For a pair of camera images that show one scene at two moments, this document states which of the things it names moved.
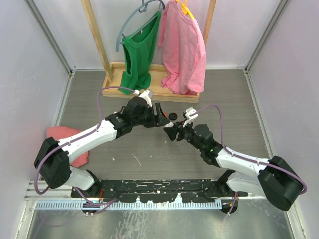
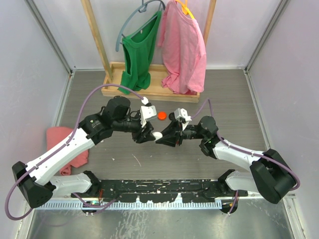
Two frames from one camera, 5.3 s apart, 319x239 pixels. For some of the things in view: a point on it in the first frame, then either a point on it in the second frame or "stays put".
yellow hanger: [184, 8] stays put
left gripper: [161, 120] → [141, 137]
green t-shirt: [138, 51] stays put
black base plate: [158, 190] stays put
